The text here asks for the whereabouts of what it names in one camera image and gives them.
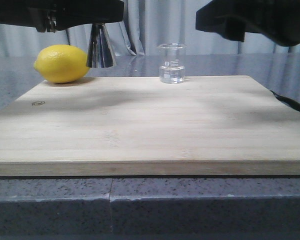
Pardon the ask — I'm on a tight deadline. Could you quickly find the steel double jigger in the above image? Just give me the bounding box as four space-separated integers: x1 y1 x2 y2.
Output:
86 23 117 69

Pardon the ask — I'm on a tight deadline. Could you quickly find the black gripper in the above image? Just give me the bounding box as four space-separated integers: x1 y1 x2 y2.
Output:
0 0 124 33

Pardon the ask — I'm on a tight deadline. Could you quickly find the small glass beaker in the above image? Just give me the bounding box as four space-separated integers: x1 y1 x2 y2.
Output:
157 43 186 84

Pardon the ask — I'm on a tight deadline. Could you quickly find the wooden cutting board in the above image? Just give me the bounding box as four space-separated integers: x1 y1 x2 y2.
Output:
0 76 300 177

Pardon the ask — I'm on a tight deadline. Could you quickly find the black cable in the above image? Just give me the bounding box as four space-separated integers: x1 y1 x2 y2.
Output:
269 90 300 118

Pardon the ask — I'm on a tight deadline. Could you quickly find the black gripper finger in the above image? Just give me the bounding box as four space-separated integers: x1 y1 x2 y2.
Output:
195 0 300 46

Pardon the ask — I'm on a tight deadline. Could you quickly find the grey curtain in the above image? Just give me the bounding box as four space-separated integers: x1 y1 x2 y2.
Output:
0 0 300 57

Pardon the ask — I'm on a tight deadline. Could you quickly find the yellow lemon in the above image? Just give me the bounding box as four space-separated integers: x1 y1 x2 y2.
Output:
33 44 90 84

